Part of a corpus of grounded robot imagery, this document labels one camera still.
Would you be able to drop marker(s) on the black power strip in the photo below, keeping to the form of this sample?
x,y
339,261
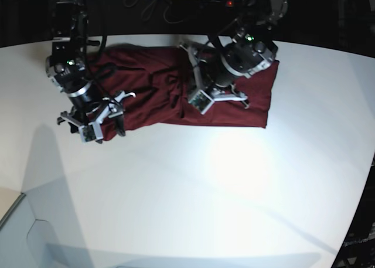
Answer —
x,y
233,3

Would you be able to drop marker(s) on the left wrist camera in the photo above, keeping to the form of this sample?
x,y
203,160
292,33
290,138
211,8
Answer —
x,y
200,100

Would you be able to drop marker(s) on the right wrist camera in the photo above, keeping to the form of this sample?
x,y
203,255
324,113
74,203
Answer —
x,y
89,133

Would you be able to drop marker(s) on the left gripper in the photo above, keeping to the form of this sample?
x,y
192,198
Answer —
x,y
209,74

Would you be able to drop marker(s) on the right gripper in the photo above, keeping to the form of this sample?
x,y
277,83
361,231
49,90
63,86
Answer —
x,y
92,105

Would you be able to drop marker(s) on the dark red t-shirt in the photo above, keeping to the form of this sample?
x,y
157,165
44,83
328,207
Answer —
x,y
159,77

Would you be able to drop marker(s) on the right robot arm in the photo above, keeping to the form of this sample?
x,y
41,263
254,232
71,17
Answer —
x,y
69,68

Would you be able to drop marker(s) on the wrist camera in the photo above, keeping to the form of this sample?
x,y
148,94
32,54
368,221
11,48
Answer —
x,y
89,133
200,100

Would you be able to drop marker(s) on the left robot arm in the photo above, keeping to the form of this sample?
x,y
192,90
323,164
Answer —
x,y
251,49

